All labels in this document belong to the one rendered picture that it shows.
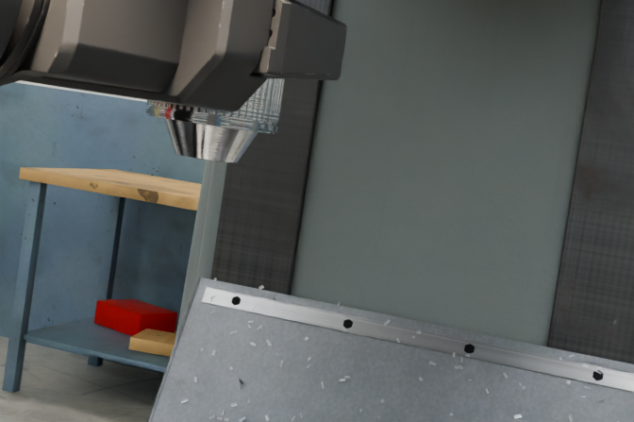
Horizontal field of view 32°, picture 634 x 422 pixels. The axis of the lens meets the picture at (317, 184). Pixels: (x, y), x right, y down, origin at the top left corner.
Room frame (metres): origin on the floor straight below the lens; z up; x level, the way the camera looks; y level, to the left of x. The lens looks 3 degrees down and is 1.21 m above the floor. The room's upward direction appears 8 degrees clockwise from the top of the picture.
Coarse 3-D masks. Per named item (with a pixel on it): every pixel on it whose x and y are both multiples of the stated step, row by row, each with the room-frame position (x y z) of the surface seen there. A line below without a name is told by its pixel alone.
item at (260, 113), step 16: (272, 80) 0.39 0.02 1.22; (256, 96) 0.38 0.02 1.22; (272, 96) 0.39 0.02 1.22; (160, 112) 0.38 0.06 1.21; (176, 112) 0.38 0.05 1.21; (192, 112) 0.38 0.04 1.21; (208, 112) 0.38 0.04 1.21; (224, 112) 0.38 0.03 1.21; (240, 112) 0.38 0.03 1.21; (256, 112) 0.38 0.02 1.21; (272, 112) 0.39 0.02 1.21; (240, 128) 0.38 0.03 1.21; (256, 128) 0.38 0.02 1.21; (272, 128) 0.39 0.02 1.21
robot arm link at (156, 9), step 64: (0, 0) 0.28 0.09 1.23; (64, 0) 0.30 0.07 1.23; (128, 0) 0.31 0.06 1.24; (192, 0) 0.33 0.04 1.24; (256, 0) 0.33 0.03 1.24; (0, 64) 0.31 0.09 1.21; (64, 64) 0.30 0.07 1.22; (128, 64) 0.32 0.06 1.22; (192, 64) 0.32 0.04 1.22; (256, 64) 0.33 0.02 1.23
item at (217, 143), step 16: (176, 128) 0.39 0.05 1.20; (192, 128) 0.38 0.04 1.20; (208, 128) 0.38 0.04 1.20; (224, 128) 0.38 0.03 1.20; (176, 144) 0.39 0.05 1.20; (192, 144) 0.39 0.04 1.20; (208, 144) 0.39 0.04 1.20; (224, 144) 0.39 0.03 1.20; (240, 144) 0.39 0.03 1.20; (224, 160) 0.39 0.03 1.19
